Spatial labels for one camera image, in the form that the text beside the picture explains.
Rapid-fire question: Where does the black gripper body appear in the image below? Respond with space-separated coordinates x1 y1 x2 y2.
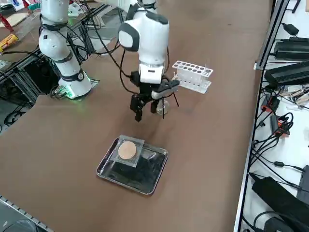
131 71 160 100

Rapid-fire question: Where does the glass alcohol lamp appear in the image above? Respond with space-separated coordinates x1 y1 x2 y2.
156 98 169 116

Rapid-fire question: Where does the black wire tripod stand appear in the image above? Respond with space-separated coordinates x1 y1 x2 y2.
154 89 180 120

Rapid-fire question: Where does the wire gauze with round centre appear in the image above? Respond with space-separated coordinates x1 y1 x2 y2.
112 134 145 168

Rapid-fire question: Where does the steel tray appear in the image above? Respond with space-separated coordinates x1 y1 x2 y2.
96 136 169 195

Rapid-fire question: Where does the white test tube rack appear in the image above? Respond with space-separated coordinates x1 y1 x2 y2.
171 60 214 94

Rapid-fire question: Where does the orange and black device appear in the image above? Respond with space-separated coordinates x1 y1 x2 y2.
269 114 295 138
260 95 281 114

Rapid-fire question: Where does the long black power supply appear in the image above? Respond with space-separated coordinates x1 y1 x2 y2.
264 61 309 88

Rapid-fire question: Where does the yellow snack packet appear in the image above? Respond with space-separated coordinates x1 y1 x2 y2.
0 33 20 52

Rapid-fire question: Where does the bare circuit board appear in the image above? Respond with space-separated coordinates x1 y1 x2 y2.
287 85 309 105

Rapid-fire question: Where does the wooden board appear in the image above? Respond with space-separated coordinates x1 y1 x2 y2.
0 12 29 29

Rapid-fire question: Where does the ribbed black power brick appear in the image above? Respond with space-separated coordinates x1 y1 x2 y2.
274 36 309 61

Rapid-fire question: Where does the white workbench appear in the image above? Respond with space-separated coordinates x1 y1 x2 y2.
234 0 309 232

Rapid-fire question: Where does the red metal stand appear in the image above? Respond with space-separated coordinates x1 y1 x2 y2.
0 13 14 32

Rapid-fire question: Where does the small black power adapter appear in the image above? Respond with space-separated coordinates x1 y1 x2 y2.
281 23 300 35

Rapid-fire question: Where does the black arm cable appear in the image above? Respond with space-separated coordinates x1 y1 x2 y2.
164 47 170 75
65 21 140 95

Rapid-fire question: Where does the aluminium profile post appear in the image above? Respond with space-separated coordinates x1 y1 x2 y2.
253 0 290 71

